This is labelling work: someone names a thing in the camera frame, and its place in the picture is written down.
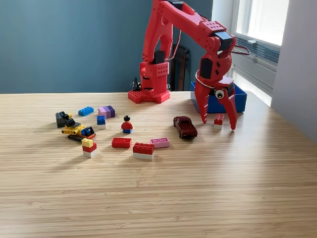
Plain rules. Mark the yellow toy digger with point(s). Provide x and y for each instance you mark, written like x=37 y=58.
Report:
x=76 y=130

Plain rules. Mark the small red white brick stack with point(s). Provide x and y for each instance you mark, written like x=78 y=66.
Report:
x=219 y=119

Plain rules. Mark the large red white brick stack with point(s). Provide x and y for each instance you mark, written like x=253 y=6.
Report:
x=143 y=149

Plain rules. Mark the black table clamp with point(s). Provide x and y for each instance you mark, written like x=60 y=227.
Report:
x=135 y=85

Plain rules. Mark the blue plastic bin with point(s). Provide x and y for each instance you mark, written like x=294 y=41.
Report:
x=241 y=102

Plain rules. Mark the dark grey brick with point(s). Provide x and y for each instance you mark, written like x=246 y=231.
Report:
x=58 y=121

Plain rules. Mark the yellow red white brick stack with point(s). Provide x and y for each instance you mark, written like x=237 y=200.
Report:
x=89 y=148

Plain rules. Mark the pink purple brick stack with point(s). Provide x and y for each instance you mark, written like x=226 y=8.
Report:
x=107 y=112

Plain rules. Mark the dark red toy car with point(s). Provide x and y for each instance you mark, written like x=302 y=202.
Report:
x=185 y=126

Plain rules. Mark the blue white brick stack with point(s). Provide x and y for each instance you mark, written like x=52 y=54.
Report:
x=101 y=120

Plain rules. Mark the white window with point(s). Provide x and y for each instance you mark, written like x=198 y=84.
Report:
x=267 y=19

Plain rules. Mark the pink flat brick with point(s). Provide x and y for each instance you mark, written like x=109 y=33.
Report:
x=159 y=143

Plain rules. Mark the black folded chair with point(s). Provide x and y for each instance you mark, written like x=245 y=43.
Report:
x=183 y=69

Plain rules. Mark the grey window vent grille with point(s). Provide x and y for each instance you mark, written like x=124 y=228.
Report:
x=267 y=53

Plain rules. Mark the toy figure red shirt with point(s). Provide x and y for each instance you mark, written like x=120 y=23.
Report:
x=127 y=126

